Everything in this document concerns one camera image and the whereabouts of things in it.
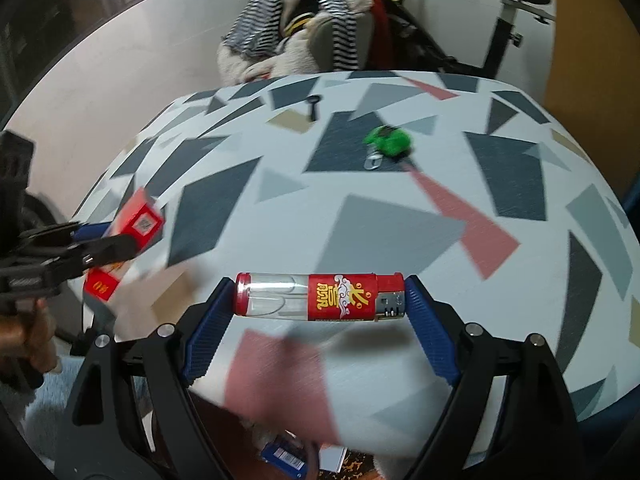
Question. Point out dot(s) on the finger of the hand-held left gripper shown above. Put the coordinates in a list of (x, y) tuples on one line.
[(107, 250), (92, 231)]

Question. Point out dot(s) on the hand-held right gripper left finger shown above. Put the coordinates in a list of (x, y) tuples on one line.
[(210, 330)]

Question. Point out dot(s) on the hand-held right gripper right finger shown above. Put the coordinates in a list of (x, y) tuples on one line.
[(430, 330)]

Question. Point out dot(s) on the red cigarette box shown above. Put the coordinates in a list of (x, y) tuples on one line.
[(137, 217)]

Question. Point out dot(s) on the red label clear lighter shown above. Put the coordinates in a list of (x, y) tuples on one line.
[(320, 296)]

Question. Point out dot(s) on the person's left hand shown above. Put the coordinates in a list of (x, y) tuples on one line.
[(35, 340)]

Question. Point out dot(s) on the dark window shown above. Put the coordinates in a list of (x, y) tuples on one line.
[(45, 35)]

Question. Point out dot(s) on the blue printed carton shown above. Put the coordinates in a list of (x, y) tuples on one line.
[(285, 457)]

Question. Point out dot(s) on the black key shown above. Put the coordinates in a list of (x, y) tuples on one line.
[(313, 107)]

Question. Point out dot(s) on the black white striped shirt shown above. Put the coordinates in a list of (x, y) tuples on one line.
[(260, 25)]

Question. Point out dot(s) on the orange wooden door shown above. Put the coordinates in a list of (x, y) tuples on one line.
[(595, 85)]

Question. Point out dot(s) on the dark jacket yellow stripes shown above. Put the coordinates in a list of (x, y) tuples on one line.
[(295, 12)]

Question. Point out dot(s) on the grey chair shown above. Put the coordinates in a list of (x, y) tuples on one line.
[(330, 45)]

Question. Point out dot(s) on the red cloth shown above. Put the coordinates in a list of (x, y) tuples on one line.
[(382, 30)]

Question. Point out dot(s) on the black exercise bike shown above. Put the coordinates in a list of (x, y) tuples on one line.
[(500, 20)]

